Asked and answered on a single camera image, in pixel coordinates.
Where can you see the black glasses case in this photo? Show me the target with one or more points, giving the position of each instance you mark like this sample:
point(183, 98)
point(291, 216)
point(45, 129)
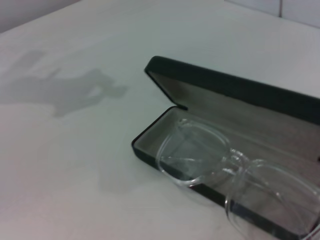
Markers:
point(225, 105)

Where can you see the clear plastic glasses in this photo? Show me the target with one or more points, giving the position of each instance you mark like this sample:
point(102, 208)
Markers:
point(232, 155)

